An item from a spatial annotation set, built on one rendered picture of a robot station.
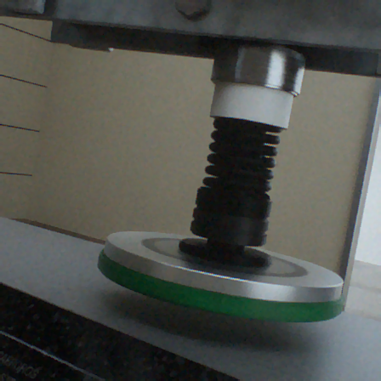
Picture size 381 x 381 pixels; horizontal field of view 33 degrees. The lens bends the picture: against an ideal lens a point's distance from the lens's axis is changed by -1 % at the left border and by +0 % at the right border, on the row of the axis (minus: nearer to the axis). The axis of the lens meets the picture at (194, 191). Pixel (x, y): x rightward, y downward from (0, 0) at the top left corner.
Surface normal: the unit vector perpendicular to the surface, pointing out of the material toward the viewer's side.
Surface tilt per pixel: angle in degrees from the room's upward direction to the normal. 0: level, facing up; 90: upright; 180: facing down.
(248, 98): 90
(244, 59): 90
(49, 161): 90
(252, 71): 90
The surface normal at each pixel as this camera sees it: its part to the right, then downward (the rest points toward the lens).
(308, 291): 0.59, 0.14
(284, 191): -0.50, -0.04
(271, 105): 0.41, 0.12
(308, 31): -0.25, 0.00
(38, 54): 0.85, 0.18
